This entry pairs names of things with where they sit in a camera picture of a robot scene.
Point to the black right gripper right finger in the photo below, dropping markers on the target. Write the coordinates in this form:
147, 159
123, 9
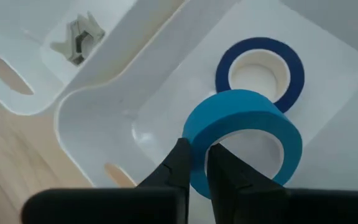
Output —
244, 202

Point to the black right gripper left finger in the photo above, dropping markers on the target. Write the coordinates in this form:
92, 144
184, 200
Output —
166, 199

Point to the teal tape roll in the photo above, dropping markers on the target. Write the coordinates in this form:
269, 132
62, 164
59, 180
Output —
228, 115

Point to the dark blue tape roll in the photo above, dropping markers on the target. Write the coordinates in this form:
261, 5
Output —
222, 68

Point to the white plastic bin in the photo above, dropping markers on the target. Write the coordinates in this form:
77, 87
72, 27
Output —
166, 93
17, 37

